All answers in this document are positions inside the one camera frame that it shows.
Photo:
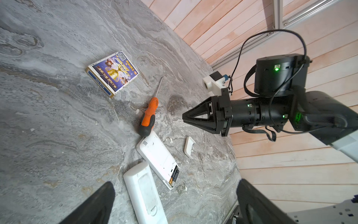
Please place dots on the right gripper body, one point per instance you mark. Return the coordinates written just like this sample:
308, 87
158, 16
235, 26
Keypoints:
221, 112

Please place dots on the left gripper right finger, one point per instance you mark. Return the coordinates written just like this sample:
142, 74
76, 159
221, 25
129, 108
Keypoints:
256, 208

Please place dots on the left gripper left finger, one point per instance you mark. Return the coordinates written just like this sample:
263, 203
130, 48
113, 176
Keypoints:
96, 209

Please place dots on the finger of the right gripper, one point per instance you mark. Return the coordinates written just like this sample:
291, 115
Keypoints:
206, 125
206, 111

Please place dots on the white battery cover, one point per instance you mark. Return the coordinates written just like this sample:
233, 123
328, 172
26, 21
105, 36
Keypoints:
189, 146

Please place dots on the orange black screwdriver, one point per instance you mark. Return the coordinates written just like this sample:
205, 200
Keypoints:
149, 116

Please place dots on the white remote control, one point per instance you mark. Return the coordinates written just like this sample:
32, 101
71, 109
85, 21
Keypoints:
160, 160

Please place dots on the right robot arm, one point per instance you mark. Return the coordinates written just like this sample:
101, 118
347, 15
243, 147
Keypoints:
279, 97

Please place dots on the white remote with label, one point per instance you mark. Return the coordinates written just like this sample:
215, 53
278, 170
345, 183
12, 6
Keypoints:
144, 195

